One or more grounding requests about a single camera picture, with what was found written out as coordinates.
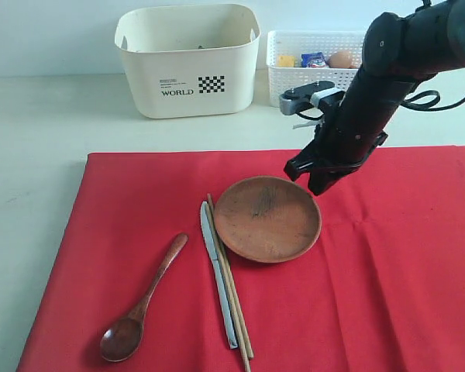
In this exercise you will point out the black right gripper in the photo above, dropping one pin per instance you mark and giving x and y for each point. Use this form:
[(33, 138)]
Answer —
[(346, 137)]

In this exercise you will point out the brown wooden plate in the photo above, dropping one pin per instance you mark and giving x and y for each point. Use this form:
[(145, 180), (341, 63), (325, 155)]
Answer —
[(267, 219)]

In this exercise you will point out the blue white milk carton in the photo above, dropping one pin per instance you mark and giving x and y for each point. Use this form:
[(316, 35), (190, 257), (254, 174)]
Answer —
[(313, 60)]

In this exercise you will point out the yellow cheese wedge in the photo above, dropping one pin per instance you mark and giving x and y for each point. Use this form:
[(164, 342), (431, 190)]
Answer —
[(286, 61)]

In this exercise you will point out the brown egg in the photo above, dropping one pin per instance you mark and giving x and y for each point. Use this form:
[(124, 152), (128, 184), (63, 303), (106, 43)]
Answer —
[(342, 59)]

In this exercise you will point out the silver table knife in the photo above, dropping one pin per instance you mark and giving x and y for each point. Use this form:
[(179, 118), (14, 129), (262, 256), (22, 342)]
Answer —
[(220, 284)]

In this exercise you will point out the wooden chopstick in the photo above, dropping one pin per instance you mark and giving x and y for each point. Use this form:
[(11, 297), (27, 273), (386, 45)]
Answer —
[(229, 291), (236, 305)]

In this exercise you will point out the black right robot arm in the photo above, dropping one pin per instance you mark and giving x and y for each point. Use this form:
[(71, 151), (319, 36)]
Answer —
[(399, 53)]

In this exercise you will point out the white perforated plastic basket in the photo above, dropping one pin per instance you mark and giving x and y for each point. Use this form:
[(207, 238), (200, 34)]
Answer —
[(296, 42)]

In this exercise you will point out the red table cloth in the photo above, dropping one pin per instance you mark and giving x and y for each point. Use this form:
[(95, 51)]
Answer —
[(383, 288)]

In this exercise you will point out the cream plastic bin WORLD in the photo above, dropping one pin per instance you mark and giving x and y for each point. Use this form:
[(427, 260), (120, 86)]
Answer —
[(189, 60)]

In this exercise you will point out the dark wooden spoon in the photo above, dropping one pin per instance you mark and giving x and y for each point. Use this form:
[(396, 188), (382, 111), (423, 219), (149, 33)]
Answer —
[(123, 338)]

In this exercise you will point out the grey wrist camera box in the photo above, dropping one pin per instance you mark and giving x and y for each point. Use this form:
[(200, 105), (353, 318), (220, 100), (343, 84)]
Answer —
[(299, 99)]

